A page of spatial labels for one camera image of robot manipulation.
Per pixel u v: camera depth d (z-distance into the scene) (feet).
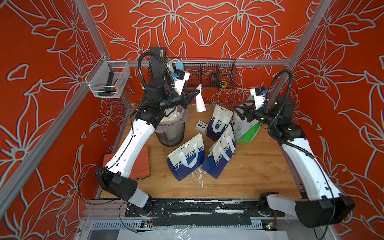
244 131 2.89
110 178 1.29
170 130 2.74
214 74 3.11
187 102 1.81
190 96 2.04
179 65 2.92
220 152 2.33
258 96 1.89
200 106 2.14
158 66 2.87
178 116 2.87
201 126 3.39
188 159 2.49
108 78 2.87
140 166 2.74
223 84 3.10
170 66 2.76
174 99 1.86
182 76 1.75
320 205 1.19
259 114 1.94
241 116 2.04
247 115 1.96
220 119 2.88
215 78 3.04
